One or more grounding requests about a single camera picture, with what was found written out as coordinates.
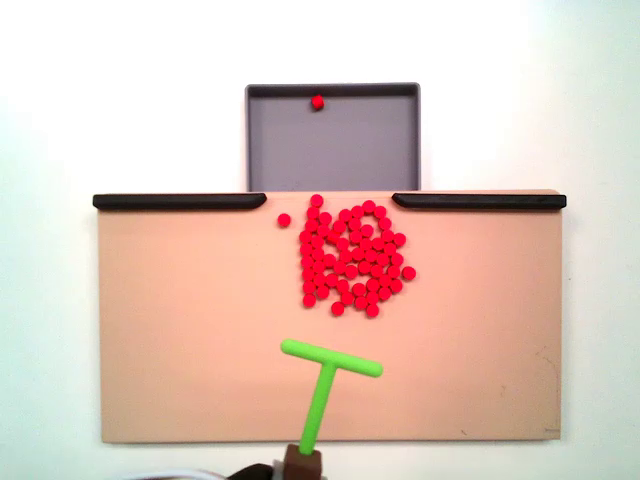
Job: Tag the green T-shaped pusher tool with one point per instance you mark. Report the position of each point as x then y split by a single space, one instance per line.
320 400

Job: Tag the black edge rail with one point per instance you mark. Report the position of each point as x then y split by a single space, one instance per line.
475 201
175 201

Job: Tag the grey square tray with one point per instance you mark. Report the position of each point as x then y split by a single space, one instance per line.
330 150

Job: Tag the red cylindrical granule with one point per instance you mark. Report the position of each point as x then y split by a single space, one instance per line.
372 285
359 289
351 271
309 273
320 265
318 252
366 244
309 299
343 217
366 230
364 267
383 259
384 293
357 211
342 244
388 235
399 239
331 237
308 260
284 219
397 259
317 241
339 226
306 248
343 285
317 102
389 248
337 308
322 230
385 223
322 291
371 255
378 243
306 236
316 200
355 236
310 286
396 285
340 269
372 310
361 302
355 223
372 297
376 270
380 211
330 260
409 272
368 206
358 254
394 271
325 218
332 278
311 225
321 278
345 257
346 297
385 280
312 212

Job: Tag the beige rectangular board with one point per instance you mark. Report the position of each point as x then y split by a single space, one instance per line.
200 350

